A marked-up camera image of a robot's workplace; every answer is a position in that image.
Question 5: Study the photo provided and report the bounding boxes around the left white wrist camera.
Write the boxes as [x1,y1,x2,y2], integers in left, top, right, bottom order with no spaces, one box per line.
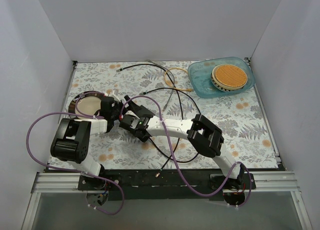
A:
[104,89,119,101]

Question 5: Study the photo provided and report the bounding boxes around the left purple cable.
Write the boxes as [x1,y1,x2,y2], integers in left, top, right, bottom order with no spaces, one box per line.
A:
[26,94,111,177]

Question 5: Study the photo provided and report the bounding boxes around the teal plastic tray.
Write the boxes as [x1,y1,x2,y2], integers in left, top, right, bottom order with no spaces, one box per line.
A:
[187,57,256,98]

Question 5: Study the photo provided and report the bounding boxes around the black rimmed plate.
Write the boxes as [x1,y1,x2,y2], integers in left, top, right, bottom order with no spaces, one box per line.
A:
[67,91,105,116]

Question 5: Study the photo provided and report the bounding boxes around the black ethernet cable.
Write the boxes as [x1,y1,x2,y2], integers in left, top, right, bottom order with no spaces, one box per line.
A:
[116,62,210,163]

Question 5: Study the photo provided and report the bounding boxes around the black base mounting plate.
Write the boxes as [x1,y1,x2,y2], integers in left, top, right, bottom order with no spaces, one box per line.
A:
[78,168,257,201]

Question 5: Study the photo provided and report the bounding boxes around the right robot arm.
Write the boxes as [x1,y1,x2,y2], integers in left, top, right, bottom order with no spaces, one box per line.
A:
[119,96,245,189]

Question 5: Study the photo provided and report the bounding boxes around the aluminium frame rail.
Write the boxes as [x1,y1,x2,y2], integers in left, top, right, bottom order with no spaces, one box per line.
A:
[22,171,312,230]

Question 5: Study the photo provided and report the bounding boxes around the black network switch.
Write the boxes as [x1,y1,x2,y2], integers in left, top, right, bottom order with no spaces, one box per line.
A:
[123,110,138,119]

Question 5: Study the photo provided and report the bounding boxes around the yellow ethernet cable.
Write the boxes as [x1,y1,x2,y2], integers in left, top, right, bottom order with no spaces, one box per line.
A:
[163,68,195,92]

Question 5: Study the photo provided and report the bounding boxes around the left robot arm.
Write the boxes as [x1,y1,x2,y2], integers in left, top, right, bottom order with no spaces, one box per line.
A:
[50,97,123,190]

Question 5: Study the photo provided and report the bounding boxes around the floral tablecloth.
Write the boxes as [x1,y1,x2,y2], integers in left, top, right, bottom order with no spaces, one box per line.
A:
[63,61,278,170]

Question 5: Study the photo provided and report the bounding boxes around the black braided cable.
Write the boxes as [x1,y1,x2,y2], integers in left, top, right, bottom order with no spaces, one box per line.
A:
[141,88,186,171]

